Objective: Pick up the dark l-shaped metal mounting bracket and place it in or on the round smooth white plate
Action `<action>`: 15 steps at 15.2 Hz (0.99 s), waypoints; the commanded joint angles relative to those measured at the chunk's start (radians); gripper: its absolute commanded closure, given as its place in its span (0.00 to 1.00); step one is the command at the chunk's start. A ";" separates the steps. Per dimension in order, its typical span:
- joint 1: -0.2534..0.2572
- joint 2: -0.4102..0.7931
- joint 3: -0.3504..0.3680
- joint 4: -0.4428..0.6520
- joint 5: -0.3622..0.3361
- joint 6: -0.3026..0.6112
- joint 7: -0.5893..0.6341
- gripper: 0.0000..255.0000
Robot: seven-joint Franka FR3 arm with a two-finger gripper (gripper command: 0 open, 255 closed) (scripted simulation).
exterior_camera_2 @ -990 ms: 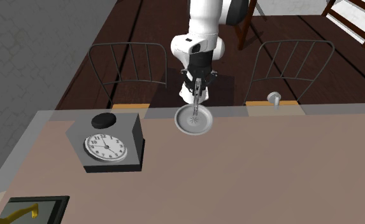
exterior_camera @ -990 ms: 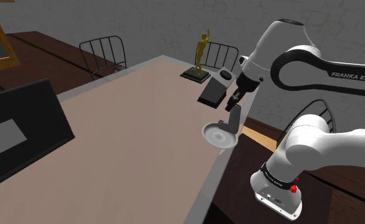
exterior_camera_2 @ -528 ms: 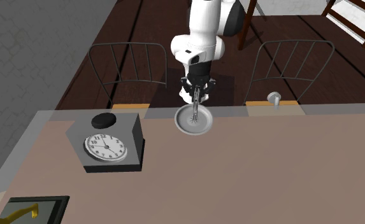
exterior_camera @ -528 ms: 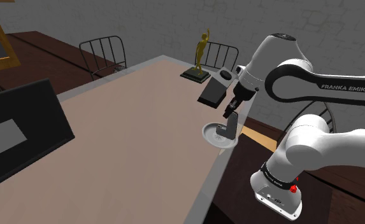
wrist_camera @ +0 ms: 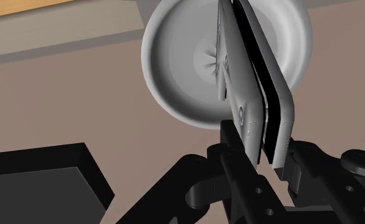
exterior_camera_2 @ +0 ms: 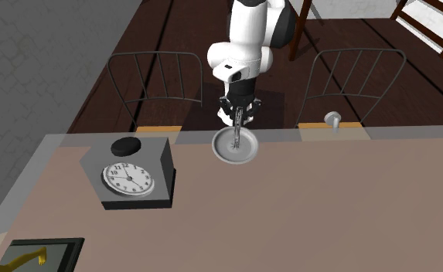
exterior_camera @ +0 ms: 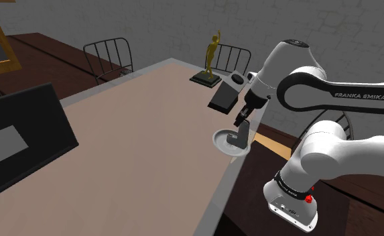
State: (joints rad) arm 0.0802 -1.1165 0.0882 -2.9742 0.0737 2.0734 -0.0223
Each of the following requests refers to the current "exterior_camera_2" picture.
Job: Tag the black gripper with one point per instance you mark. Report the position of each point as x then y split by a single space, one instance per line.
242 90

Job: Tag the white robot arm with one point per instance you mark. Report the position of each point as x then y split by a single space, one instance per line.
245 34

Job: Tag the silver metal utensil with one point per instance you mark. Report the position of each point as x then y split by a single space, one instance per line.
238 128

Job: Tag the grey round plate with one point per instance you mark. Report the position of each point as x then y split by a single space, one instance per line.
249 148

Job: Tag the dark robot stand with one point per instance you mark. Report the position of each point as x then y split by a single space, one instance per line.
198 113

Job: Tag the small grey knob-shaped object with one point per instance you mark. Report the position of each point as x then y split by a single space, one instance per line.
332 117

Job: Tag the black round disc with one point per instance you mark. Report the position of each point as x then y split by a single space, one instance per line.
126 147

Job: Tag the white round clock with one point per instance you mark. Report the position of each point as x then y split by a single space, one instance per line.
128 180

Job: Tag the grey box with dark base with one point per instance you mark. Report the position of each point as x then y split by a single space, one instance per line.
93 165

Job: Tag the yellow figure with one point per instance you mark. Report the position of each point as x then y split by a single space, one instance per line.
21 260

